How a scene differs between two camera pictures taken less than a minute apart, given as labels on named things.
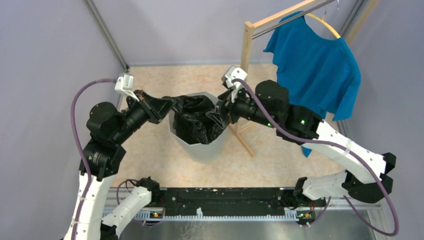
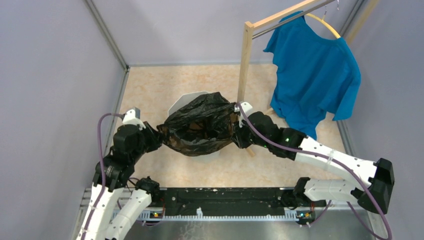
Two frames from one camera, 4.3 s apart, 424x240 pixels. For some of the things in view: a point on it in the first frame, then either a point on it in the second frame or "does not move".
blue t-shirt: (320, 74) does not move
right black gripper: (219, 114) -> (237, 135)
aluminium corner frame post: (94, 13) does not move
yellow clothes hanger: (327, 23) does not move
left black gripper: (156, 108) -> (156, 137)
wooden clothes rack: (248, 37) does not move
